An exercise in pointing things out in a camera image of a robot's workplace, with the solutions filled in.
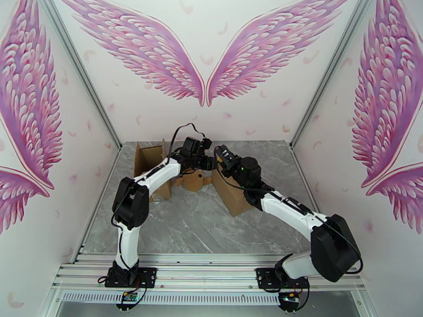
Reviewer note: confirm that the brown teddy bear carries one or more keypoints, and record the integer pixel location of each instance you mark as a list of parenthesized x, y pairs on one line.
[(193, 181)]

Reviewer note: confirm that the brown cardboard box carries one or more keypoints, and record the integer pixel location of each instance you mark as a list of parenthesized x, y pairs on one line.
[(231, 197)]

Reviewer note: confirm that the cardboard box with cut tape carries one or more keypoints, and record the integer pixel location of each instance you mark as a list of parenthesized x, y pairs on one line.
[(148, 157)]

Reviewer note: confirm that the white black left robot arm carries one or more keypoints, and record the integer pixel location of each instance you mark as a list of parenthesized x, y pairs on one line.
[(130, 203)]

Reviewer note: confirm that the small green circuit board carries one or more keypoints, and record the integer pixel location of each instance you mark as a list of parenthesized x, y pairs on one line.
[(290, 297), (129, 297)]

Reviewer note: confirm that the white perforated metal strip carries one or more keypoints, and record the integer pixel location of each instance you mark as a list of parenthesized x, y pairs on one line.
[(198, 298)]

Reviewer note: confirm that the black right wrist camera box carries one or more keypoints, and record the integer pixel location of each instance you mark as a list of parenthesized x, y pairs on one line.
[(226, 157)]

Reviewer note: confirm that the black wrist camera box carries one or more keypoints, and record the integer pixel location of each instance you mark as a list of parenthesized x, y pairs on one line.
[(226, 157), (193, 144)]

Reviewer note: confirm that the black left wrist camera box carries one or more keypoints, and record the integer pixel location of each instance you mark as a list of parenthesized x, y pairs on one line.
[(193, 144)]

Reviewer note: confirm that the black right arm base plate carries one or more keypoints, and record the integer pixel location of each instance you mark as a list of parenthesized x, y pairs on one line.
[(264, 276)]

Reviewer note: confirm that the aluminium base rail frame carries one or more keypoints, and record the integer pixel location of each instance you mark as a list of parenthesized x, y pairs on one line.
[(205, 270)]

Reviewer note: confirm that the aluminium frame corner post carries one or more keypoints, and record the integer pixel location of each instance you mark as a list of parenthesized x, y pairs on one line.
[(326, 81), (86, 81)]

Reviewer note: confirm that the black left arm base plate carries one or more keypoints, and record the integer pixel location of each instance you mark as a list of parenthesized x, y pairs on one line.
[(148, 276)]

